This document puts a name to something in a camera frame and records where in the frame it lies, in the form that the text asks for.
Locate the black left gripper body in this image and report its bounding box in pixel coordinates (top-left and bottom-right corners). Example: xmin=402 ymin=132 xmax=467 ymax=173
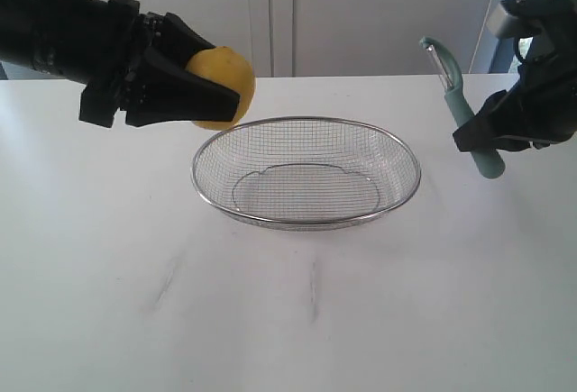
xmin=78 ymin=0 xmax=167 ymax=128

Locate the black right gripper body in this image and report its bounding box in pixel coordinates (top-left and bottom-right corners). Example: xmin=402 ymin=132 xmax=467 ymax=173
xmin=512 ymin=42 xmax=576 ymax=149

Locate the teal handled vegetable peeler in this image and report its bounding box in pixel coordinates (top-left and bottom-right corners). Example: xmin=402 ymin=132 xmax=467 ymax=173
xmin=419 ymin=37 xmax=506 ymax=179

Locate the yellow lemon with sticker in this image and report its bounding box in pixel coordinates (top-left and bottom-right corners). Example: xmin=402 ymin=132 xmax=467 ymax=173
xmin=186 ymin=46 xmax=256 ymax=131

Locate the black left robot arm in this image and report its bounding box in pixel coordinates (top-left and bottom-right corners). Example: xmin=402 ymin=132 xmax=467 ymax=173
xmin=1 ymin=0 xmax=240 ymax=128

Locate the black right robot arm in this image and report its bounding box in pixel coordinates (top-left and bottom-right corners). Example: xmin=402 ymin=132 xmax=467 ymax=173
xmin=453 ymin=0 xmax=576 ymax=152

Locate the oval wire mesh basket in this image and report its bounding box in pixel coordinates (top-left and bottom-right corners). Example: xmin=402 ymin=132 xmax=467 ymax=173
xmin=190 ymin=116 xmax=422 ymax=232

